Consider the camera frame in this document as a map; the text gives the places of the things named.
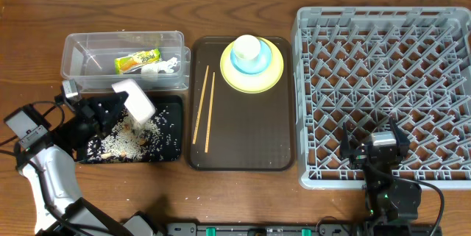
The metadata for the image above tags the yellow plate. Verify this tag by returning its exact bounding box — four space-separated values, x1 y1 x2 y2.
220 37 284 93

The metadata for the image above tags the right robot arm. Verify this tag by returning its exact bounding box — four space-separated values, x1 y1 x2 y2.
340 118 422 235

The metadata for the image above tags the white cup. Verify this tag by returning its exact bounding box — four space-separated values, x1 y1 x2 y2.
232 35 261 60

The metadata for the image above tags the left wooden chopstick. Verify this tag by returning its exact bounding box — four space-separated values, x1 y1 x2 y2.
192 65 209 144

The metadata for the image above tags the white small bowl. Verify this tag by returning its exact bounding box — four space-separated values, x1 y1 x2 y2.
112 79 155 126

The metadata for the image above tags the brown serving tray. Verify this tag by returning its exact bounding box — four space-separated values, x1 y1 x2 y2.
185 37 296 171

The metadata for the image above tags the clear plastic bin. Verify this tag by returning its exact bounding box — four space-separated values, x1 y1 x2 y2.
61 31 191 93

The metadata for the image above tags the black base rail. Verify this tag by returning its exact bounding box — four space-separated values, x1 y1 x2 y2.
161 221 442 236

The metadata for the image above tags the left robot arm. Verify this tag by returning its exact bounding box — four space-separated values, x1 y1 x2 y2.
4 92 168 235

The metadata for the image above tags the white napkin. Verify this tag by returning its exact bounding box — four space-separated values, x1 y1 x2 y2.
141 57 178 82

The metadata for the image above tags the spilled rice food waste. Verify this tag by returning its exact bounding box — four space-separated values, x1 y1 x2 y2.
86 109 181 162

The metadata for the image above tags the black waste tray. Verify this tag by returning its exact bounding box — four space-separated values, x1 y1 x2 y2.
76 94 185 165

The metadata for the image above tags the light blue bowl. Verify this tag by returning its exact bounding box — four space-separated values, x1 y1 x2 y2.
230 40 272 75

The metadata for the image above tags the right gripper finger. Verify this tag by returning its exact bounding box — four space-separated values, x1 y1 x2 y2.
339 123 353 159
389 117 410 151

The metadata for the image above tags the grey dishwasher rack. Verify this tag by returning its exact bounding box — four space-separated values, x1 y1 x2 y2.
291 7 470 190

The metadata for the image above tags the green snack wrapper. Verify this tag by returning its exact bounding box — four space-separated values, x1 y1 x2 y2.
114 49 161 74

